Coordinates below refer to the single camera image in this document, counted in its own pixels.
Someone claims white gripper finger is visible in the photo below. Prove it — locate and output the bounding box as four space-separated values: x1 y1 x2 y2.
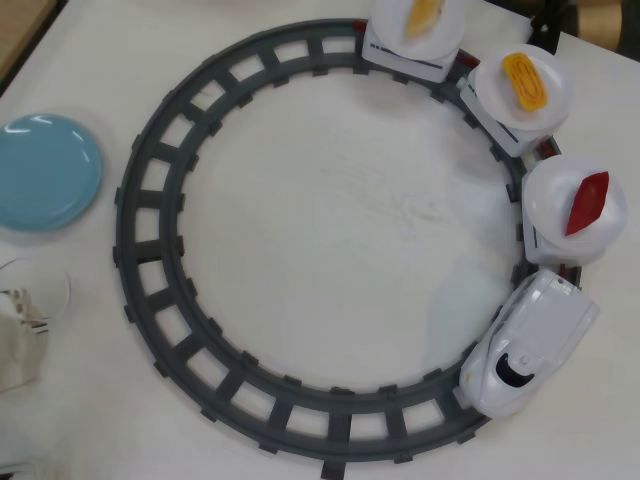
0 287 36 326
0 324 51 396

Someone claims red tuna sushi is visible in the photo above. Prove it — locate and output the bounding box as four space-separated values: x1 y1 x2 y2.
563 170 624 237

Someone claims blue dish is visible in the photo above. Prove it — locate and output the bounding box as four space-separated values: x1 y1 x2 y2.
0 113 104 232

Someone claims orange shrimp sushi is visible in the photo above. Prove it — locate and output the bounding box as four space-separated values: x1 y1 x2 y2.
404 0 449 39

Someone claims white Shinkansen toy locomotive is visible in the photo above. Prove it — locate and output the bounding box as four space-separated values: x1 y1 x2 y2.
458 269 601 420

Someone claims yellow egg sushi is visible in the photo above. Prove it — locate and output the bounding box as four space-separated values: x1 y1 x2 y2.
501 51 549 112

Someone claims grey circular toy train track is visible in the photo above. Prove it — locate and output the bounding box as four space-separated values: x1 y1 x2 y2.
112 18 589 479

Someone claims white train wagon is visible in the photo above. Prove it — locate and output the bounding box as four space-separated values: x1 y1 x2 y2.
457 69 552 159
521 184 609 267
360 19 459 84

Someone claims white plate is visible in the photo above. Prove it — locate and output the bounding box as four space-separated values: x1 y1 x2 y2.
370 0 465 61
473 43 573 133
522 154 629 251

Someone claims black clamp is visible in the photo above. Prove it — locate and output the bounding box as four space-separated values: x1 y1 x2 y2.
527 0 574 55

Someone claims thin red white wire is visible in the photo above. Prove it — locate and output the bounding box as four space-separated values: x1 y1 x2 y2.
0 257 74 321

